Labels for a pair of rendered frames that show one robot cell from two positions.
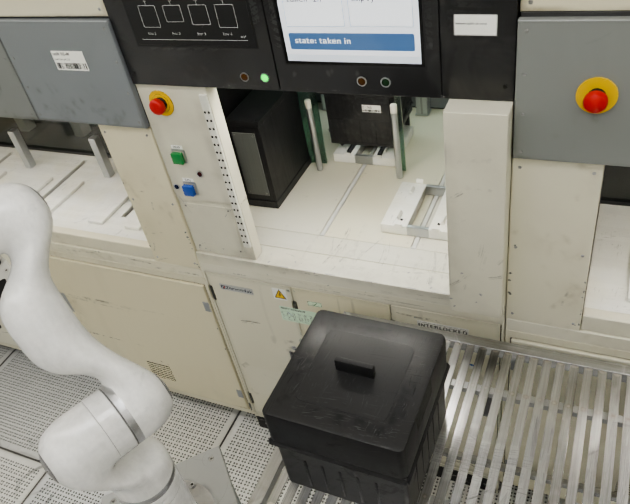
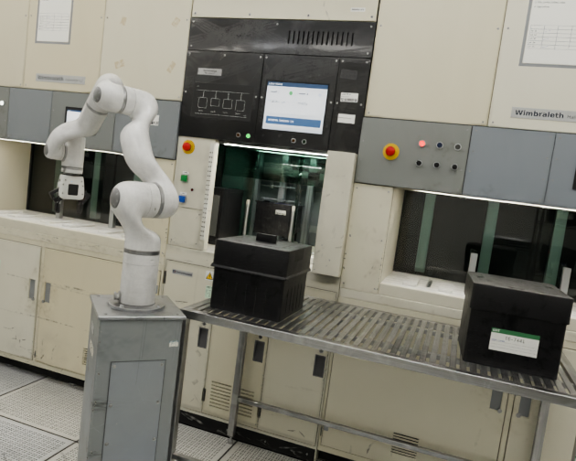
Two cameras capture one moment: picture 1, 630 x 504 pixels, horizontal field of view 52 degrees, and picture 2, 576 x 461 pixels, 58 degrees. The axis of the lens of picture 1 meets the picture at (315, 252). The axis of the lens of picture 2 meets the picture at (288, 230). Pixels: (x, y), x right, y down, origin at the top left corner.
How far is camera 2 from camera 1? 1.36 m
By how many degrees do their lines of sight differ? 36
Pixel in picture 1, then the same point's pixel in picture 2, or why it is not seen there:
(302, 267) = not seen: hidden behind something
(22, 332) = (132, 136)
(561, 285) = (370, 261)
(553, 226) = (368, 222)
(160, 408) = (175, 199)
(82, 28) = (165, 104)
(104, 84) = (162, 133)
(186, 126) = (197, 160)
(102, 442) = (148, 192)
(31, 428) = not seen: outside the picture
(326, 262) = not seen: hidden behind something
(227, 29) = (238, 112)
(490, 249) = (338, 228)
